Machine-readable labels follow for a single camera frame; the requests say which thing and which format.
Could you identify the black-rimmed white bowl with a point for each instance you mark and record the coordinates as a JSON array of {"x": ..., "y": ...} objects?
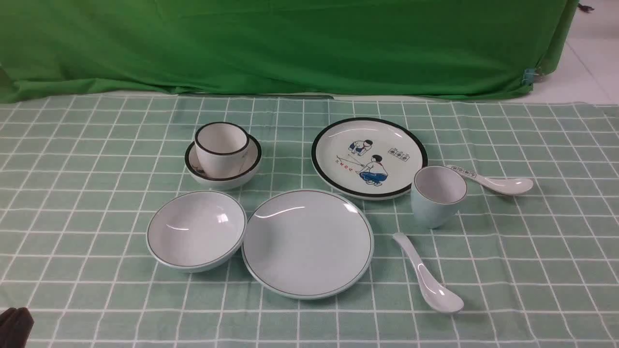
[{"x": 246, "y": 172}]

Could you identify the white bowl thin brown rim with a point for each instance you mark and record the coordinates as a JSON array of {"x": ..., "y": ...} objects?
[{"x": 197, "y": 231}]

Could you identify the plain white ceramic spoon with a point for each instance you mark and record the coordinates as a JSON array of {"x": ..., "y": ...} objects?
[{"x": 438, "y": 297}]

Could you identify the cartoon print black-rimmed plate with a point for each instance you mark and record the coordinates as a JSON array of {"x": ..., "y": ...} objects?
[{"x": 368, "y": 158}]

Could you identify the white spoon with label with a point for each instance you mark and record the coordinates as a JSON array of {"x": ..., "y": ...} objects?
[{"x": 511, "y": 187}]

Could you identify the pale blue cup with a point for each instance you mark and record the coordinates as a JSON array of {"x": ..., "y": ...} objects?
[{"x": 436, "y": 194}]

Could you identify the blue clip on backdrop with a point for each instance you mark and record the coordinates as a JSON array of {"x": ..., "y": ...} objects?
[{"x": 528, "y": 77}]

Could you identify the white plate thin brown rim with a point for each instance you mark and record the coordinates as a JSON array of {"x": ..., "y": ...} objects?
[{"x": 308, "y": 244}]

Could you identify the green backdrop cloth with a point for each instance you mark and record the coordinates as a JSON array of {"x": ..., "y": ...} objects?
[{"x": 446, "y": 49}]

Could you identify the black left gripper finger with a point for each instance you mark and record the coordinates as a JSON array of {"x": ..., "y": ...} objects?
[{"x": 15, "y": 327}]

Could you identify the black-rimmed white cup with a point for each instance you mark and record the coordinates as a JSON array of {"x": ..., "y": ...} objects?
[{"x": 221, "y": 148}]

